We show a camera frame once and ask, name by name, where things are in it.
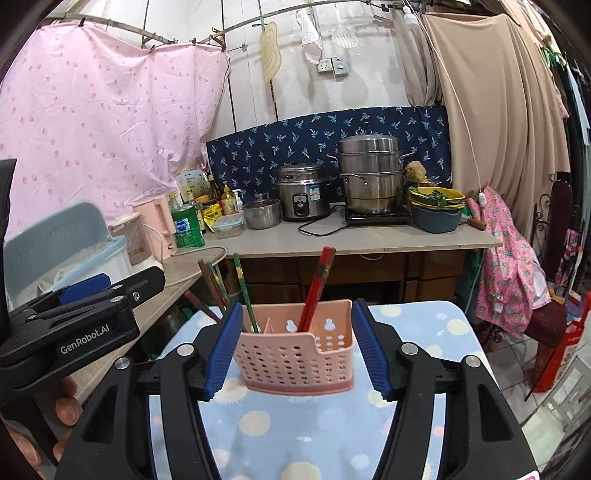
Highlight bright red chopstick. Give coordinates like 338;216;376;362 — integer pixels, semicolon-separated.
297;246;337;333

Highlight dark brown twisted chopstick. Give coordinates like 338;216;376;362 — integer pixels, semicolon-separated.
197;259;226;313

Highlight blue planet-print tablecloth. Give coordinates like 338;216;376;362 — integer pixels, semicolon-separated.
147;300;500;480

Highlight beige hanging curtain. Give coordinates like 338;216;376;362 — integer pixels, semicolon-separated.
393;12;570;235

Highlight pink electric kettle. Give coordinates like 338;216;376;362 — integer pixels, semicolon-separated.
108;196;177;270

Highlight white wall power socket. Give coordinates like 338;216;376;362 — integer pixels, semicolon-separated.
317;57;349;77

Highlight pink perforated utensil basket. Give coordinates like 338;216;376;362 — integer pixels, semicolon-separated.
235;300;355;396

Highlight small steel lidded pot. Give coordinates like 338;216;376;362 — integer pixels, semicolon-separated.
243;194;281;230

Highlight silver electric rice cooker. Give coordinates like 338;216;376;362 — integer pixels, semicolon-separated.
276;163;331;221

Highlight green chopstick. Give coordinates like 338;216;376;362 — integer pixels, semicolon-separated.
232;253;259;334

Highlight clear plastic food container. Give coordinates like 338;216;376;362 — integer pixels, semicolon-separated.
212;212;245;239

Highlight stainless stacked steamer pot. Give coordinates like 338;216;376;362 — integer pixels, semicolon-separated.
337;134;410;212

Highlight brown chopstick gold band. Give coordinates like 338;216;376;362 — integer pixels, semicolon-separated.
206;262;229;308

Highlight green plastic bottle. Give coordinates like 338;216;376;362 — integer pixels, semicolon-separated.
167;192;205;248

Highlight person's left hand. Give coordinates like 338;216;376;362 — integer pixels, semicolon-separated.
1;376;82;479

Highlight dark red chopstick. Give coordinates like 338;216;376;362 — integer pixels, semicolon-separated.
184;290;221;322

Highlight navy floral backsplash cloth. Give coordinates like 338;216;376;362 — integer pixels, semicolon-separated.
206;106;452;202

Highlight white dish rack box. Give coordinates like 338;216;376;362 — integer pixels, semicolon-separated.
4;202;132;309

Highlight beige hanging cutting board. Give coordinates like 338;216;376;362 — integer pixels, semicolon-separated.
260;22;281;83

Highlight pink floral hanging garment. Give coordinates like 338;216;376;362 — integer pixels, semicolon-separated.
468;186;551;337

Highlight hanging wire skimmer ladle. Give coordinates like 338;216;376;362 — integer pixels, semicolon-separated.
331;6;359;49

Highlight red plastic stool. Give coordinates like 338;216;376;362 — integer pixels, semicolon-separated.
531;302;590;394

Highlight pink dotted curtain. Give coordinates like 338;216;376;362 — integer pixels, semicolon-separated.
1;24;229;236

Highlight yellow condiment packet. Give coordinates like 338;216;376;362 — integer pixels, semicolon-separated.
202;202;223;232

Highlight blue and yellow stacked basins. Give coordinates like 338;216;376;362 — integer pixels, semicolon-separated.
407;186;466;234

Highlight black induction cooktop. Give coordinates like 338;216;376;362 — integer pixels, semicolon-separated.
345;206;412;226

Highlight wooden kitchen counter cabinet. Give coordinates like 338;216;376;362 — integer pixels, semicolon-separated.
68;220;505;402

